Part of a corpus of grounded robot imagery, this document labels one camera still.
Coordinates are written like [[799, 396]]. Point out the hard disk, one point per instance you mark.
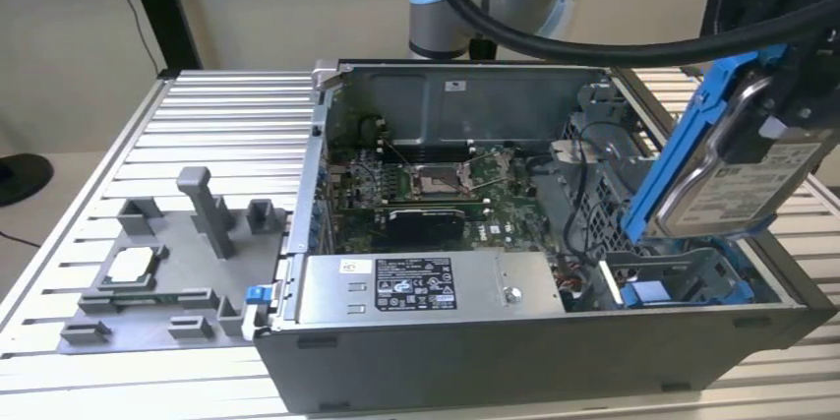
[[735, 189]]

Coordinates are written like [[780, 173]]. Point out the grey metal disk bay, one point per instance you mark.
[[696, 262]]

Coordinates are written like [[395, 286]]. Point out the black RAM slot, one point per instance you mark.
[[430, 146], [434, 201]]

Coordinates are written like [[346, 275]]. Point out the silver CPU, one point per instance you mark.
[[135, 265]]

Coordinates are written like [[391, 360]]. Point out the green motherboard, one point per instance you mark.
[[512, 194]]

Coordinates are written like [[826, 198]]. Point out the dark grey open PC case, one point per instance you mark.
[[459, 366]]

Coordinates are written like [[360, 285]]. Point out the blue case latch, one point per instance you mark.
[[258, 294]]

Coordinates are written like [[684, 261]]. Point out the black graphics card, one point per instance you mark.
[[423, 228]]

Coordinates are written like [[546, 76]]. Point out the green RAM stick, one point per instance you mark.
[[164, 298]]

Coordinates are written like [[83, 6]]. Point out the thin metal locking lever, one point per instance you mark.
[[400, 153]]

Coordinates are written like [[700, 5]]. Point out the CPU socket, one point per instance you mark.
[[436, 180]]

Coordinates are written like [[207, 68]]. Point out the black round stand base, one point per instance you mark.
[[23, 179]]

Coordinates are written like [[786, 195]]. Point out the silver power supply unit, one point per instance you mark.
[[328, 287]]

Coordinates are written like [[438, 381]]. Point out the blue plastic bay bracket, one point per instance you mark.
[[647, 292]]

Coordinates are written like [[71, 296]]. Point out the grey parts rack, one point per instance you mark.
[[191, 262]]

